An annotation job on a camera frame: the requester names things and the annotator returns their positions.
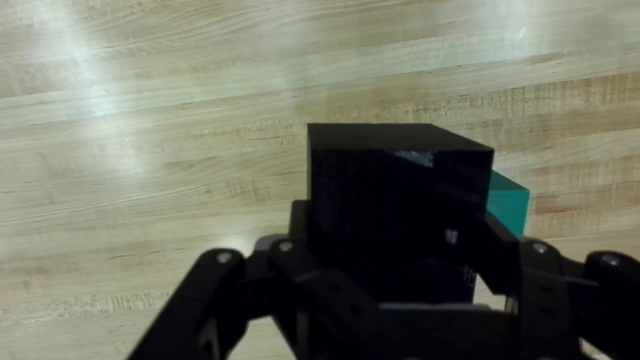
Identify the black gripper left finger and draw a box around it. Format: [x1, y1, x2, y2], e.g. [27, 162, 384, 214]
[125, 198, 384, 360]

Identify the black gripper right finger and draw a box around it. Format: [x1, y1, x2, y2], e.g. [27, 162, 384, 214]
[473, 210, 640, 360]

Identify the black cube block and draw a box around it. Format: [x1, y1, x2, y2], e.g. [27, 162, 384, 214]
[304, 122, 498, 305]

